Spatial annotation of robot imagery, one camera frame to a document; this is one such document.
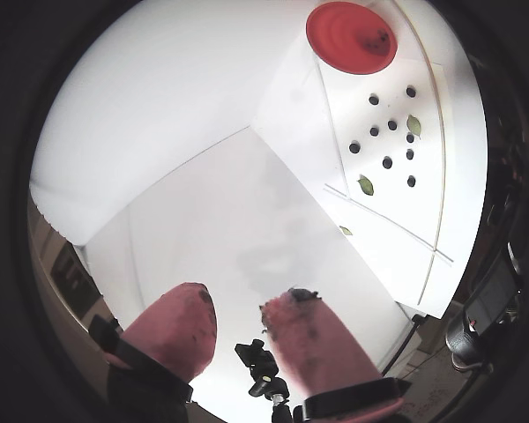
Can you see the pink sleeved gripper finger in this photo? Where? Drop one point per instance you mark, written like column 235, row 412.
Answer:
column 317, row 348
column 172, row 335

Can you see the green leaf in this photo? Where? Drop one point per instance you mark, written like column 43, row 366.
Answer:
column 414, row 125
column 366, row 185
column 346, row 230

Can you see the red collapsible cup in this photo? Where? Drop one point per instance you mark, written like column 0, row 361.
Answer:
column 339, row 39

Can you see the clear plastic strip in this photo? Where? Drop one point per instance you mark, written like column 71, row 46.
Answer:
column 379, row 217
column 333, row 132

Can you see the black cylindrical device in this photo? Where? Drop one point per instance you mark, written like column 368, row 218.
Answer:
column 460, row 339

